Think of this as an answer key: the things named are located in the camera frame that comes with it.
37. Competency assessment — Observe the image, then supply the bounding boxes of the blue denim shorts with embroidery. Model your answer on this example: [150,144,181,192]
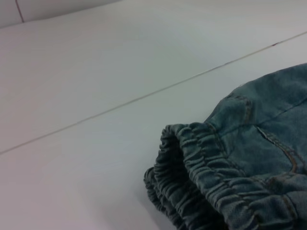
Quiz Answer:
[143,62,307,230]

